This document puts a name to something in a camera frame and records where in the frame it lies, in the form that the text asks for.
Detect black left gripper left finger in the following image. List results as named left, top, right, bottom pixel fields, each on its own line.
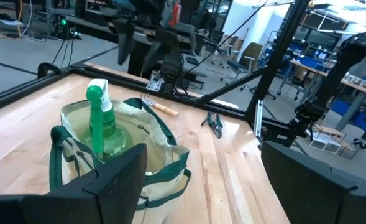
left=0, top=142, right=149, bottom=224

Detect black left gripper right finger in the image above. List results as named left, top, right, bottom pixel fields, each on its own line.
left=261, top=141, right=366, bottom=224

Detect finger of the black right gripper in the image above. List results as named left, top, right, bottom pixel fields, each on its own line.
left=112, top=18, right=137, bottom=67
left=140, top=41, right=165, bottom=77

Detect wooden-handled hand fork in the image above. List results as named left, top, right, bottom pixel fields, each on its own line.
left=140, top=92, right=180, bottom=118

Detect green plastic spray bottle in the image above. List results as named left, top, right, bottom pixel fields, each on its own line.
left=85, top=78, right=134, bottom=161

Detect cream canvas bag green trim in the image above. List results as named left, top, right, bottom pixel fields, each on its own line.
left=48, top=97, right=192, bottom=224

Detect green-handled pruning shears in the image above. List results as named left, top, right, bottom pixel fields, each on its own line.
left=200, top=110, right=224, bottom=139

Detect white metal mounting plate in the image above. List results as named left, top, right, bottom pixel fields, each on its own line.
left=145, top=73, right=165, bottom=93

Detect black backlit keyboard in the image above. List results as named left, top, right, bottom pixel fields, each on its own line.
left=185, top=55, right=201, bottom=67

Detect grey computer desk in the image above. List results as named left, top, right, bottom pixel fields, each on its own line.
left=175, top=22, right=209, bottom=91

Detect black computer green light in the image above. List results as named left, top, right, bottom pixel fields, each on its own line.
left=54, top=16, right=75, bottom=40

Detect olive office chair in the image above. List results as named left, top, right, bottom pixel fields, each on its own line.
left=227, top=42, right=265, bottom=82

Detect silver aluminium extrusion piece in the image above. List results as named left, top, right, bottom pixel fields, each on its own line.
left=253, top=99, right=265, bottom=138

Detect wooden-top work table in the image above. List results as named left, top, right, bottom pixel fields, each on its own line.
left=277, top=57, right=366, bottom=133

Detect white wire frame stand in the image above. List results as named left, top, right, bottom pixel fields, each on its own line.
left=309, top=123, right=360, bottom=160

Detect black aluminium table frame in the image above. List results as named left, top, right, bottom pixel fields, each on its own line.
left=0, top=0, right=313, bottom=147

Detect black cable-wrapped frame strut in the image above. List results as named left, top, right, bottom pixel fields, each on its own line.
left=290, top=27, right=366, bottom=139

